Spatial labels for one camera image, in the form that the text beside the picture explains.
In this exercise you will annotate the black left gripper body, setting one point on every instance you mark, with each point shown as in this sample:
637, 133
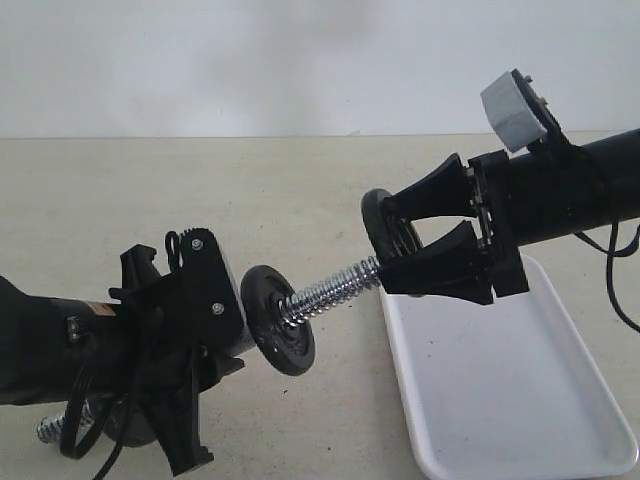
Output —
139, 345

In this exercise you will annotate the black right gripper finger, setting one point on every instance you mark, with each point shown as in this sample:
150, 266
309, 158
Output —
452, 266
444, 192

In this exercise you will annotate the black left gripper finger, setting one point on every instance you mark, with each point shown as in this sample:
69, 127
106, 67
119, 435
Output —
174, 418
137, 271

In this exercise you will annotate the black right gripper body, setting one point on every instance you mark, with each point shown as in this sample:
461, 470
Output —
504, 266

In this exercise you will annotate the chrome dumbbell bar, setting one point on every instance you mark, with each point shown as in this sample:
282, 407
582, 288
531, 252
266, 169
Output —
296, 309

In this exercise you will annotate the black far-end weight plate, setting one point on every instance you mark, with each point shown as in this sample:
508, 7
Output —
290, 350

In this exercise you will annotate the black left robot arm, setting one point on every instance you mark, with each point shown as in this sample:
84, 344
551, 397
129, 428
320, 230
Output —
37, 363

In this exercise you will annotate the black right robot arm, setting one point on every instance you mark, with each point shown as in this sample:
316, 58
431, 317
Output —
542, 206

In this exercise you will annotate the white rectangular tray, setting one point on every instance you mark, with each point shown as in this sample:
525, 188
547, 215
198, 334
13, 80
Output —
504, 391

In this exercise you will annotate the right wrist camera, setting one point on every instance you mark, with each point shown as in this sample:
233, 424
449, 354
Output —
532, 137

